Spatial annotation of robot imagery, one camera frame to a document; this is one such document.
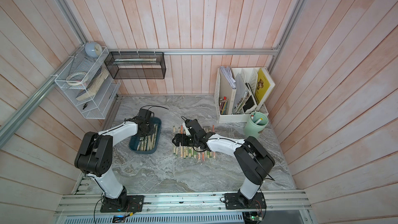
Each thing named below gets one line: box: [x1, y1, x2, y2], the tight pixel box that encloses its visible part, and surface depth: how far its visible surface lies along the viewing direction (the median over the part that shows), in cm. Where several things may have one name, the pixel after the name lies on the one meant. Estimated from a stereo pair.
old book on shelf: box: [75, 66, 109, 102], surface depth 83 cm
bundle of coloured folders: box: [219, 96, 230, 116], surface depth 96 cm
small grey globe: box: [84, 41, 103, 59], surface depth 84 cm
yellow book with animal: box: [254, 67, 272, 105], surface depth 99 cm
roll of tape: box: [66, 71, 88, 86], surface depth 75 cm
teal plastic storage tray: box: [128, 117, 162, 155], surface depth 94 cm
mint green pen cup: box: [243, 111, 269, 139], surface depth 93 cm
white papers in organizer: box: [219, 65, 237, 90], surface depth 92 cm
